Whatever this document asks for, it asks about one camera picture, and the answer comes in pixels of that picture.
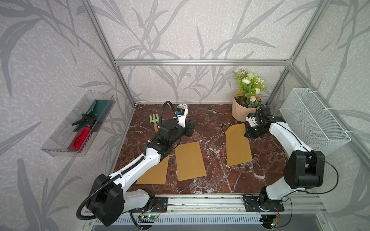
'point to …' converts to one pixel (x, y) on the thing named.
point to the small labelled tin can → (182, 106)
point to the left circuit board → (149, 218)
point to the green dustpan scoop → (98, 112)
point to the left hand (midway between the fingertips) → (194, 120)
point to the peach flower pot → (240, 112)
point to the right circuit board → (274, 222)
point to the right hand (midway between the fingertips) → (245, 133)
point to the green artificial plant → (250, 86)
